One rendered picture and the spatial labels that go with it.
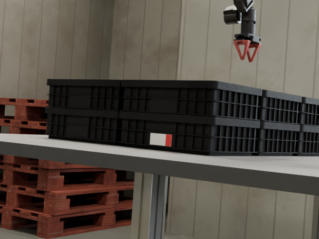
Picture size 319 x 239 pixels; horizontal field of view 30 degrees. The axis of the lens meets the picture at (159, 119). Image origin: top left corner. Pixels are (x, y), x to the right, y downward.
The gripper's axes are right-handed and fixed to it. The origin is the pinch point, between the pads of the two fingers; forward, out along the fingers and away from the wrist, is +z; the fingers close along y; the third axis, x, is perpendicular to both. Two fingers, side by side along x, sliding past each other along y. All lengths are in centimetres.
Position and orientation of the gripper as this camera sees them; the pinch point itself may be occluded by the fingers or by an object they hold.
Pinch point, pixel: (246, 59)
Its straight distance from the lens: 234.2
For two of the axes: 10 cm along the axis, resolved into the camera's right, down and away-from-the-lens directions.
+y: -6.4, -0.6, -7.7
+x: 7.7, 0.2, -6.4
